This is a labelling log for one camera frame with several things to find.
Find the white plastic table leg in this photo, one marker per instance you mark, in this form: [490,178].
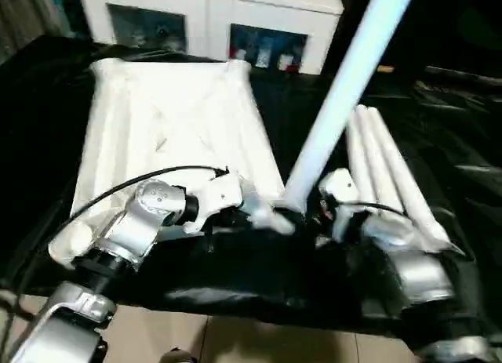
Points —
[408,182]
[345,84]
[376,155]
[359,155]

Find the white plastic table top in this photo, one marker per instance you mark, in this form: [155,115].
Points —
[164,116]

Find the black shiny mat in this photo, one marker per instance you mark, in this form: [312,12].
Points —
[251,276]

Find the dark rounded robot foot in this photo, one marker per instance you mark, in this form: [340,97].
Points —
[180,357]

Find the small tan block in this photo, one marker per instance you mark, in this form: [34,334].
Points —
[386,69]

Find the white cabinet with glass doors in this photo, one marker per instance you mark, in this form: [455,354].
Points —
[212,10]

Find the grey curtain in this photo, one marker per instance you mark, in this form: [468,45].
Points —
[31,10]

